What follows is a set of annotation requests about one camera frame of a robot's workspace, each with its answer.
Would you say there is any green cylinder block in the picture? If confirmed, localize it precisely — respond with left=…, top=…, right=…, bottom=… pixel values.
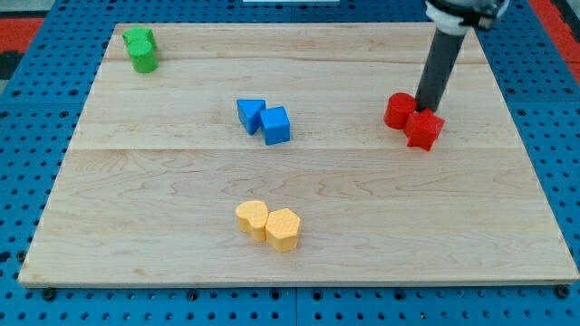
left=127, top=40, right=159, bottom=73

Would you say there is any red cylinder block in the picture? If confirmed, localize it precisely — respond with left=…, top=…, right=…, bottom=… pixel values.
left=383, top=92, right=417, bottom=129

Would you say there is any yellow heart block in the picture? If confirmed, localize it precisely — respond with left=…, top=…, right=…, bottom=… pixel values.
left=235, top=200, right=269, bottom=242

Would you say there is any green star block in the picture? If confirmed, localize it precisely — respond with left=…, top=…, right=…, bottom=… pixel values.
left=121, top=25, right=157, bottom=50

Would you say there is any red star block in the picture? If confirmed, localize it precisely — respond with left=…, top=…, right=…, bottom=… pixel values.
left=403, top=109, right=445, bottom=151

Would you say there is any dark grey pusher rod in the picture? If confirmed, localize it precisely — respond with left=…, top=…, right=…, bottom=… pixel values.
left=415, top=29, right=465, bottom=112

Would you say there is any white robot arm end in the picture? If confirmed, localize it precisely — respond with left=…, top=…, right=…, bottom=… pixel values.
left=425, top=0, right=510, bottom=36

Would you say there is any light wooden board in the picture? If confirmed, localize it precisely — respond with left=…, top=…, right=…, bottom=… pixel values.
left=19, top=23, right=579, bottom=289

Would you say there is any blue cube block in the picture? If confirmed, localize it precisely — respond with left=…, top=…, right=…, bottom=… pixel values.
left=260, top=106, right=291, bottom=146

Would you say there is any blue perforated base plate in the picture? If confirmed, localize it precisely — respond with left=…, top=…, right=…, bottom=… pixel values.
left=1, top=0, right=579, bottom=325

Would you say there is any blue triangle block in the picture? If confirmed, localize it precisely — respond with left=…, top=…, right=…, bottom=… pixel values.
left=236, top=99, right=266, bottom=135

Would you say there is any yellow hexagon block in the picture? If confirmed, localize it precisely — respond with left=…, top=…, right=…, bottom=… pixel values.
left=266, top=208, right=301, bottom=253

